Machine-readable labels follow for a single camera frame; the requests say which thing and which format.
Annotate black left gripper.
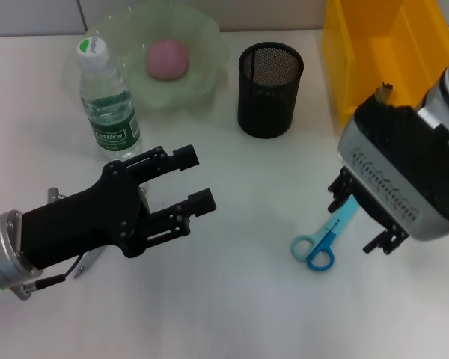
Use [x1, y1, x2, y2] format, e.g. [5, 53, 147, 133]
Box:
[22, 144, 217, 271]

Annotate green plastic wrapper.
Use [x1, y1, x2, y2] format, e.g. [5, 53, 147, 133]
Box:
[373, 81, 394, 105]

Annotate clear green-label water bottle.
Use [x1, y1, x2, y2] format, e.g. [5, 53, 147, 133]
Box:
[76, 36, 143, 162]

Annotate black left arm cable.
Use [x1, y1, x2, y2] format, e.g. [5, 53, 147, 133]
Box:
[35, 252, 85, 291]

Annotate black mesh pen cup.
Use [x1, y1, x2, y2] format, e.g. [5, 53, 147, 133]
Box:
[236, 42, 304, 140]

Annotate pink peach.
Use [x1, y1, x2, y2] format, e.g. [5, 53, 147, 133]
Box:
[146, 38, 191, 82]

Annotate silver ballpoint pen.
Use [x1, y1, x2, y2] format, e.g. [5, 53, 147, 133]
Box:
[72, 185, 150, 280]

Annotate yellow plastic bin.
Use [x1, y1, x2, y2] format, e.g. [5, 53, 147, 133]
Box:
[321, 0, 449, 127]

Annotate translucent green fruit bowl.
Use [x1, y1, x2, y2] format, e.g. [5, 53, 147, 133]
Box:
[85, 1, 229, 111]

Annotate blue scissors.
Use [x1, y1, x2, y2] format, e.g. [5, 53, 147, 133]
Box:
[290, 196, 359, 272]

